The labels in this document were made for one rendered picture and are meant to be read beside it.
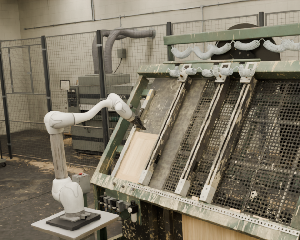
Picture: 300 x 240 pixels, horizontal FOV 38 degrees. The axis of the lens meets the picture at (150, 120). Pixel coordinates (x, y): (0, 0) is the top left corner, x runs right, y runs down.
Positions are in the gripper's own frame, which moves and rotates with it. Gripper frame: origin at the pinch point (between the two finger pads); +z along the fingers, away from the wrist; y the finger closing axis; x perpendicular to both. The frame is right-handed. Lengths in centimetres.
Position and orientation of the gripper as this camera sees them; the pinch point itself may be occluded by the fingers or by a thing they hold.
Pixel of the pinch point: (143, 127)
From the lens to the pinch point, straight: 394.7
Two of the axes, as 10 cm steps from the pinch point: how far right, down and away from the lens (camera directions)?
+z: 4.8, 4.5, 7.5
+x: -8.8, 2.0, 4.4
